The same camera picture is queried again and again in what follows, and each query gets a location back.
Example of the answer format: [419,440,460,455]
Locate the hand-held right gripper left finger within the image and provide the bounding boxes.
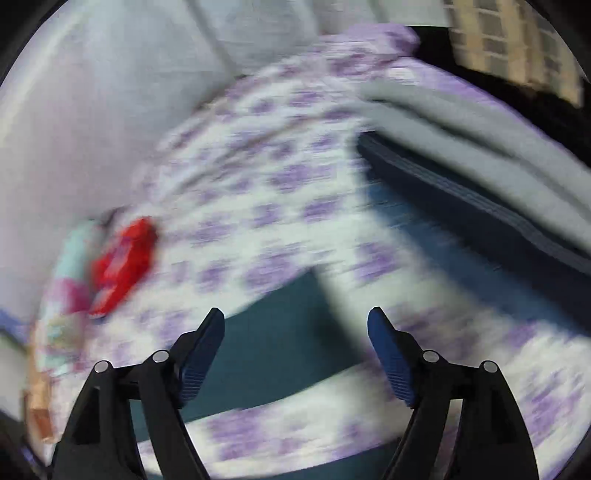
[50,307,226,480]

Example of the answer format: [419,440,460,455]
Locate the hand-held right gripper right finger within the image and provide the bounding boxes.
[367,306,540,480]

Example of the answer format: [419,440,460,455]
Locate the dark green pants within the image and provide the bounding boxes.
[129,267,402,480]

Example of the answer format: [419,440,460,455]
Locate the red folded cloth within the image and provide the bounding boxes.
[90,217,158,319]

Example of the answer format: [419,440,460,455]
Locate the colourful floral pillow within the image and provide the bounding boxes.
[32,217,116,370]

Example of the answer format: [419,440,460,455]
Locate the dark navy cloth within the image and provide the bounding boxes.
[355,131,591,333]

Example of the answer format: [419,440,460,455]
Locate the orange cloth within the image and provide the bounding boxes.
[25,364,56,444]

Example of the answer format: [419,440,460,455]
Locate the purple floral bedsheet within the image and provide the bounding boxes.
[28,23,591,480]

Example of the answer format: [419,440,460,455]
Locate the grey blanket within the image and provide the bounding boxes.
[360,78,591,222]

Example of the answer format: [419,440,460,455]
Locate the white textured cover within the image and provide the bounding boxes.
[0,0,333,324]

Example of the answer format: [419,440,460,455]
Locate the checked window curtain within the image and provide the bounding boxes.
[443,0,585,109]

